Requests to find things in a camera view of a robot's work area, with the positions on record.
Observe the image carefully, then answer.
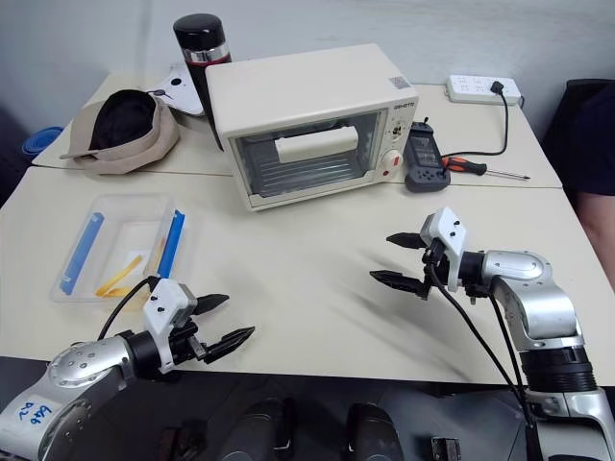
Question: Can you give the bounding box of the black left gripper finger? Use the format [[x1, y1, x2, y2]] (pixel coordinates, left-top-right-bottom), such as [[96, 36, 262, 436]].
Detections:
[[203, 326, 257, 364], [195, 293, 231, 317]]

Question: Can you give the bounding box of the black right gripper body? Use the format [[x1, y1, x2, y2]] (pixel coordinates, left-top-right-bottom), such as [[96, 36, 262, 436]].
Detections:
[[421, 238, 455, 302]]

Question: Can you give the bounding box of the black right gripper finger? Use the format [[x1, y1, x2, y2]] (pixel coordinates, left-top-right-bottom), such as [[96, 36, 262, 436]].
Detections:
[[369, 269, 431, 302], [384, 231, 426, 251]]

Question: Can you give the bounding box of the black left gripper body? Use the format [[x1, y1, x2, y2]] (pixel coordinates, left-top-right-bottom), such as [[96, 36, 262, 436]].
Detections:
[[167, 321, 209, 364]]

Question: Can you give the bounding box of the clear plastic tray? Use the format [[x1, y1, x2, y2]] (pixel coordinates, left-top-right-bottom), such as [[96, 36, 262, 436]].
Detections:
[[48, 192, 189, 305]]

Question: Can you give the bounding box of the cream toaster oven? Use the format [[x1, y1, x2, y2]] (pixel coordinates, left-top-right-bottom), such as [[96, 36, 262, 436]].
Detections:
[[205, 42, 419, 214]]

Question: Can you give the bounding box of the blue box lid clip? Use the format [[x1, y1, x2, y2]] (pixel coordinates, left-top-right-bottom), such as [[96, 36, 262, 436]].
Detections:
[[59, 212, 106, 296], [157, 207, 186, 280]]

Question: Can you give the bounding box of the orange french fry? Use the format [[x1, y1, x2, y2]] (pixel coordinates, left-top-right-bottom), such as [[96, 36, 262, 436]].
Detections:
[[152, 229, 171, 277]]

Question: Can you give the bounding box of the black handheld controller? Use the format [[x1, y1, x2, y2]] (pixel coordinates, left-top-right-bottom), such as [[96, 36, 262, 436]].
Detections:
[[404, 115, 454, 194]]

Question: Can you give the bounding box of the orange and black screwdriver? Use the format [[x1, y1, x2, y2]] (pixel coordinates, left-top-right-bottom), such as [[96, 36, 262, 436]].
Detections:
[[440, 155, 532, 183]]

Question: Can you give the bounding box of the dark rounded shape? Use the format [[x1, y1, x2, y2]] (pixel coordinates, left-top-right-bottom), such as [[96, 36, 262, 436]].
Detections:
[[344, 401, 404, 461], [229, 396, 298, 461]]

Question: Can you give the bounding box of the small dark block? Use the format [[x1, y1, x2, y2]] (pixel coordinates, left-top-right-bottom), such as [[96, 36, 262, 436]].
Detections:
[[430, 435, 463, 461], [157, 419, 209, 461]]

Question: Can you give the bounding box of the white power strip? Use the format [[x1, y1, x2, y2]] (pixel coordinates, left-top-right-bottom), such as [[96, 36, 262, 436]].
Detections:
[[444, 73, 523, 105]]

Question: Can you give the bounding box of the beige cap with black lining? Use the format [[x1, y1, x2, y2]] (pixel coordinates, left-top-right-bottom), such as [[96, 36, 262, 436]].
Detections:
[[59, 88, 182, 176]]

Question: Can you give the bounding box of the person in dark clothing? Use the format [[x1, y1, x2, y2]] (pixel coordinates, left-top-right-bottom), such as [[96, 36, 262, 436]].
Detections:
[[541, 77, 615, 278]]

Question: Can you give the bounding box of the white plastic device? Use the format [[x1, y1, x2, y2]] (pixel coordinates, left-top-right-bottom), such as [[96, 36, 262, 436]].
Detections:
[[147, 63, 206, 118]]

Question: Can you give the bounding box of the blue round object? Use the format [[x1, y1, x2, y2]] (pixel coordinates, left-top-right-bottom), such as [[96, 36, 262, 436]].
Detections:
[[20, 125, 65, 157]]

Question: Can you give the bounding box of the black thermos bottle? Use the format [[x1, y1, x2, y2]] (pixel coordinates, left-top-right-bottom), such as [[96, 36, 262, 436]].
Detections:
[[172, 12, 234, 153]]

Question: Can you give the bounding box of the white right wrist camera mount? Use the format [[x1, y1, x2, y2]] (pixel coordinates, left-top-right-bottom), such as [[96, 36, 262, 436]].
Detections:
[[419, 206, 469, 293]]

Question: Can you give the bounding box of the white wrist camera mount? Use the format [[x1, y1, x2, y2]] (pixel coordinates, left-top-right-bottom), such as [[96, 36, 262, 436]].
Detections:
[[142, 277, 198, 374], [419, 206, 469, 293]]

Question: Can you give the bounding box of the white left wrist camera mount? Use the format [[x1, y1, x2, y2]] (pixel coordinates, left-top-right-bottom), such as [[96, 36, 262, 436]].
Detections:
[[142, 277, 198, 374]]

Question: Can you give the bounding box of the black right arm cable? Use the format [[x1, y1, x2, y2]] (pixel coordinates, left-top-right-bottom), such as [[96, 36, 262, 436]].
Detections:
[[428, 249, 535, 433], [487, 291, 542, 461]]

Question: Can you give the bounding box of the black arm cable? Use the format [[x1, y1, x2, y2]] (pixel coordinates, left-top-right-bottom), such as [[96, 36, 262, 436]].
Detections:
[[487, 291, 542, 461], [97, 275, 160, 343], [428, 249, 535, 433]]

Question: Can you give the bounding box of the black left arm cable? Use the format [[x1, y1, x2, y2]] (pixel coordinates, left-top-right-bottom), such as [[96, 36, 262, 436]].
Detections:
[[97, 275, 160, 343]]

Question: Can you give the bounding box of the black plug with cable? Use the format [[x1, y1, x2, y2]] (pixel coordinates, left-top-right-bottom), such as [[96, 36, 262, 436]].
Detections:
[[440, 81, 511, 158]]

